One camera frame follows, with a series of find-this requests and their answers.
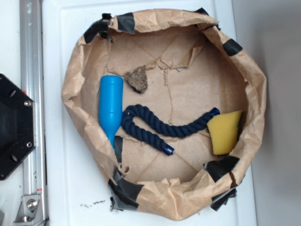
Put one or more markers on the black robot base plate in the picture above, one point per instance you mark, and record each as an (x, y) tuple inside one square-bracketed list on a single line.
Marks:
[(16, 127)]

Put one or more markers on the aluminium extrusion rail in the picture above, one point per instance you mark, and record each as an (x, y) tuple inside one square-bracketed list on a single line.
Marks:
[(34, 166)]

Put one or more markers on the metal corner bracket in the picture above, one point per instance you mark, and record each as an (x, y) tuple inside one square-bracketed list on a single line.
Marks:
[(30, 211)]

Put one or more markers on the blue plastic bottle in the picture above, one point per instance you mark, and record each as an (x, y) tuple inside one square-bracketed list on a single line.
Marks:
[(110, 105)]

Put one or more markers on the grey brown rock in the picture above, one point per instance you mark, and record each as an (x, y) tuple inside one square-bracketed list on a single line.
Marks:
[(137, 79)]

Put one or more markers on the white tray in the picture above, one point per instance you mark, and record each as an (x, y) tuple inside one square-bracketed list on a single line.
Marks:
[(78, 194)]

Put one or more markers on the brown paper bag container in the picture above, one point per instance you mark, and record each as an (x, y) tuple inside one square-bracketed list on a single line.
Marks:
[(191, 67)]

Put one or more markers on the yellow sponge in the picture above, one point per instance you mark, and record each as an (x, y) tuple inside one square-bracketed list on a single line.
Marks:
[(223, 129)]

